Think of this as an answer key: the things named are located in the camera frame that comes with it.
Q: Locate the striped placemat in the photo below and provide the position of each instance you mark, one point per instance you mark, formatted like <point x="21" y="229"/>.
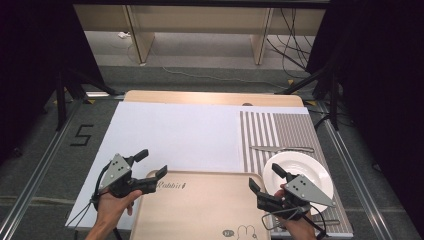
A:
<point x="293" y="133"/>

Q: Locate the black metal stand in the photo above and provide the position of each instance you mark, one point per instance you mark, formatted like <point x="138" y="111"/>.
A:
<point x="333" y="96"/>
<point x="61" y="100"/>

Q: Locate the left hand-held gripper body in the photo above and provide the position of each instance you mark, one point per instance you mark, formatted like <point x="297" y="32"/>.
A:
<point x="115" y="170"/>

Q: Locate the white plate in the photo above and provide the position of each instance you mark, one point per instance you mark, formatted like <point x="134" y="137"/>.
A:
<point x="300" y="166"/>

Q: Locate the white sheet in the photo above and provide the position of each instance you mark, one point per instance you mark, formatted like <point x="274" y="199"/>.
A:
<point x="173" y="133"/>

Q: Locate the dark curtain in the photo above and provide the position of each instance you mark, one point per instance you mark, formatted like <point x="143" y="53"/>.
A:
<point x="383" y="66"/>
<point x="33" y="50"/>

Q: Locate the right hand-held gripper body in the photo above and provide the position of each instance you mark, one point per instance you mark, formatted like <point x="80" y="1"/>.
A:
<point x="306" y="191"/>

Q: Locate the silver cutlery piece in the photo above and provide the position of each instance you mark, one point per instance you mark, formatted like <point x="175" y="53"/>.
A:
<point x="328" y="222"/>

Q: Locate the beige desk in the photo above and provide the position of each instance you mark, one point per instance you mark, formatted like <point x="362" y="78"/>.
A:
<point x="200" y="20"/>

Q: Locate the person's right hand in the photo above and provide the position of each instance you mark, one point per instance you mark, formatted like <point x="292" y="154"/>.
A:
<point x="300" y="230"/>

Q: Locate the aluminium rail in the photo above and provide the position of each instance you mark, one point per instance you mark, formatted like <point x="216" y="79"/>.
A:
<point x="356" y="173"/>
<point x="36" y="173"/>

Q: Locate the person's left hand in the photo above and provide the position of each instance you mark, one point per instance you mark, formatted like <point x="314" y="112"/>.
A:
<point x="111" y="208"/>

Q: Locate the white plug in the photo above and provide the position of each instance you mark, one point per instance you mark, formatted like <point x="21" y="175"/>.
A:
<point x="124" y="34"/>

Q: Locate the silver table knife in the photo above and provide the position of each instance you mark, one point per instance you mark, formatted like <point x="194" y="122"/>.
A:
<point x="283" y="149"/>

